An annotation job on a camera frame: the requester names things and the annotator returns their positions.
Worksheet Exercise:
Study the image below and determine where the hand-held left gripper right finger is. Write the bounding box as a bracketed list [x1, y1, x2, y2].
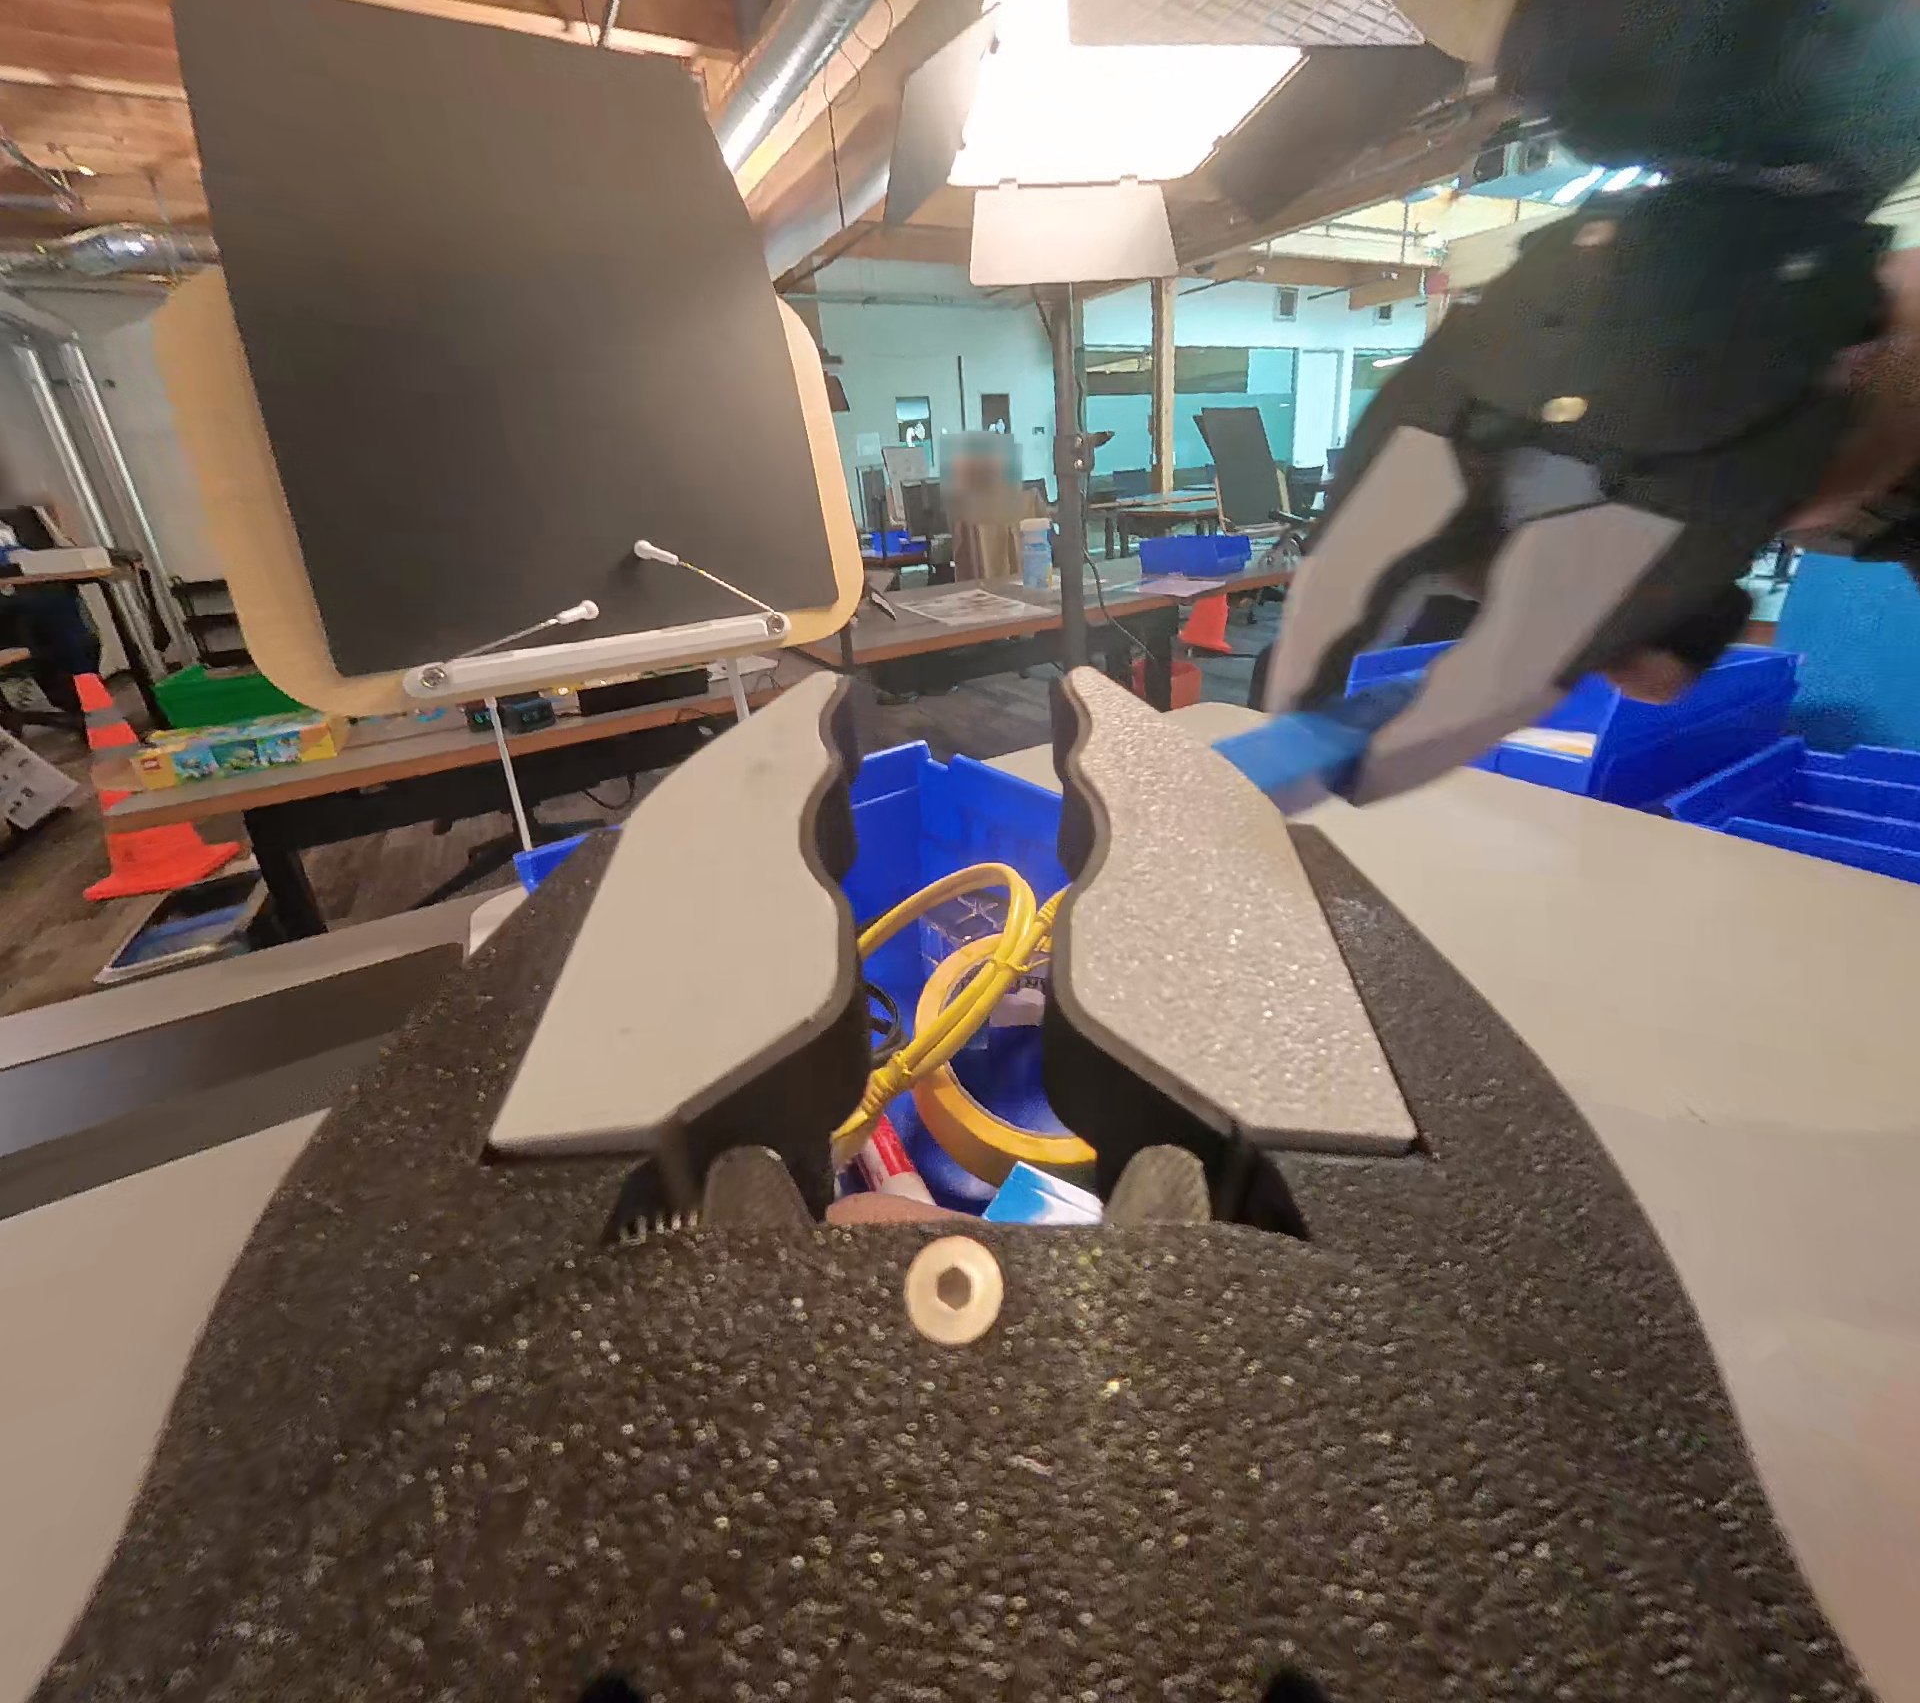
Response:
[1040, 666, 1422, 1155]

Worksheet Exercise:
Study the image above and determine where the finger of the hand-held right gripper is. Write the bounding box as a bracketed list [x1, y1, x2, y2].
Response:
[1357, 510, 1690, 805]
[1264, 426, 1480, 715]

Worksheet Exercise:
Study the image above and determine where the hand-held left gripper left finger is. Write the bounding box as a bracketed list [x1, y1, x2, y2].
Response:
[484, 668, 877, 1177]

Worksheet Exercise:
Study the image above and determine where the blue pad with black base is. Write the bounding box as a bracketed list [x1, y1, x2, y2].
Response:
[1208, 680, 1420, 819]

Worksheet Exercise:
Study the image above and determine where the deep blue storage bin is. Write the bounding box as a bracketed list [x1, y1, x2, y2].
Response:
[514, 739, 1113, 1227]

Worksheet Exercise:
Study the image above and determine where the slim black panel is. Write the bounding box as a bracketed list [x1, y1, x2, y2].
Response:
[1193, 406, 1289, 536]

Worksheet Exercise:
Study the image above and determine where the blue divided storage bin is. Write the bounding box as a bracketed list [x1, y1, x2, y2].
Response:
[1347, 638, 1803, 807]

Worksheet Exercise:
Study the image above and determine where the yellow tape roll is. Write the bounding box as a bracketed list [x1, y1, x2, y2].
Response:
[913, 937, 1101, 1187]

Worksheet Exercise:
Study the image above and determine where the light blue cube block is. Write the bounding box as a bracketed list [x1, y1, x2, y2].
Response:
[983, 1159, 1109, 1227]

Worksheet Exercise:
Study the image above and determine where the black light stand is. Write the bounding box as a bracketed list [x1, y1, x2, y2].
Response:
[1043, 286, 1104, 686]

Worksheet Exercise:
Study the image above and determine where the large light blue tote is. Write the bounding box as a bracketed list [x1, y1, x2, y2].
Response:
[1775, 552, 1920, 757]

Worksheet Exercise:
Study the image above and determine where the low blue storage bin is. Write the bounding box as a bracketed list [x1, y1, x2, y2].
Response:
[1665, 735, 1920, 883]

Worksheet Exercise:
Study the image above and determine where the long wooden table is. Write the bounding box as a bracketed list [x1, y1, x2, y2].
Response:
[795, 564, 1301, 707]

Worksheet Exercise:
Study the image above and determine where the wooden work table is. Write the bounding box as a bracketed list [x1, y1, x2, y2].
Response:
[93, 668, 783, 947]

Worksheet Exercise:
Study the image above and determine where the colourful toy box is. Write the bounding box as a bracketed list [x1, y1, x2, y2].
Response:
[132, 709, 350, 789]

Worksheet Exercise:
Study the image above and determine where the studio light panel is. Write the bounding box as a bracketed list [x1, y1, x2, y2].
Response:
[883, 0, 1470, 290]

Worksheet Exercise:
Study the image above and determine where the green box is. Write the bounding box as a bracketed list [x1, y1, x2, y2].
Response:
[155, 660, 310, 729]

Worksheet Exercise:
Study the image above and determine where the black board on plywood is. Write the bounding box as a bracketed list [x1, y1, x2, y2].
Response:
[155, 0, 869, 717]

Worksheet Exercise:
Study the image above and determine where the yellow network cable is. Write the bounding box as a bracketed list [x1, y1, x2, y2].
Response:
[833, 863, 1071, 1141]

